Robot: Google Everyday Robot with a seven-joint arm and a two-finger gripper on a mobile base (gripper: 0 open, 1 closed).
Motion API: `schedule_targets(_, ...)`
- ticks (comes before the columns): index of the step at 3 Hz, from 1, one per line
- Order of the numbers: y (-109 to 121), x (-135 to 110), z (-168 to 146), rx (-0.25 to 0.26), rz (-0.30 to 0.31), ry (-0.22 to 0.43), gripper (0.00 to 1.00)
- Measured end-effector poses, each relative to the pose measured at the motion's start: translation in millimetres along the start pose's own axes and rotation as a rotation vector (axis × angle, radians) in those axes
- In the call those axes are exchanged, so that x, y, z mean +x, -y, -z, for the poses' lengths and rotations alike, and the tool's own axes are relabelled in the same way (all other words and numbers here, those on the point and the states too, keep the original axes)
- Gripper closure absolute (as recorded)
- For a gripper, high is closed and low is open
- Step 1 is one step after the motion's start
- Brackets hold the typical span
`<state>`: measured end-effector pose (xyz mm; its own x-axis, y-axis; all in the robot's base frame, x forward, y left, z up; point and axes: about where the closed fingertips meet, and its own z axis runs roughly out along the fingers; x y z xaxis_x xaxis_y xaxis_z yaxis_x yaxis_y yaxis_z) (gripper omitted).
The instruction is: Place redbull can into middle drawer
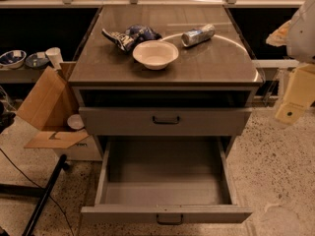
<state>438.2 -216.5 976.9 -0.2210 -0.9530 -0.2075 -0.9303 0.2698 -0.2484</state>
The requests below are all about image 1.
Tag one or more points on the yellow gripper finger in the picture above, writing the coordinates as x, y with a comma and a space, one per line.
288, 112

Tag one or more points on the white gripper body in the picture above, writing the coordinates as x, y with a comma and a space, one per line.
302, 36

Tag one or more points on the silver blue redbull can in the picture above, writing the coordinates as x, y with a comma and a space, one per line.
196, 36

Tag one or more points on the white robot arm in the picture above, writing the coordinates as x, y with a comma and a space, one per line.
300, 45

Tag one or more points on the grey drawer cabinet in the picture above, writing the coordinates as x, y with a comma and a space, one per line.
165, 70

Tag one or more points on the open middle drawer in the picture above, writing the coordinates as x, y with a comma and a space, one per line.
143, 177

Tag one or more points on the upper grey drawer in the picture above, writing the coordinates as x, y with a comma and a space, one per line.
138, 121

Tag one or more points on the blue chip bag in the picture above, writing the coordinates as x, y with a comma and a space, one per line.
131, 37

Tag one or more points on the white box under cardboard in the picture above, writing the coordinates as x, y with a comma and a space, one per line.
84, 150

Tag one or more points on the brown cardboard box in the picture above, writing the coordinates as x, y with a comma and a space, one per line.
47, 108

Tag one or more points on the white paper cup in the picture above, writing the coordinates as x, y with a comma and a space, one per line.
55, 57

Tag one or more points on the blue bowl with card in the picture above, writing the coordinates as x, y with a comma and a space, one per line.
37, 61

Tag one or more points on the blue white bowl left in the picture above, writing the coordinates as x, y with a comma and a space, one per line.
13, 59

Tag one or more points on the black metal stand leg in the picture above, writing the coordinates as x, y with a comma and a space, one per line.
42, 193

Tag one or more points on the black upper drawer handle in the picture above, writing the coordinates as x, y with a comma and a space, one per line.
166, 121

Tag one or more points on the black drawer handle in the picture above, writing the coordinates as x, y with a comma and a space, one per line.
169, 219
166, 121

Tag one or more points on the black lower drawer handle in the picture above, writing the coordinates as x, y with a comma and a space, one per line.
169, 219

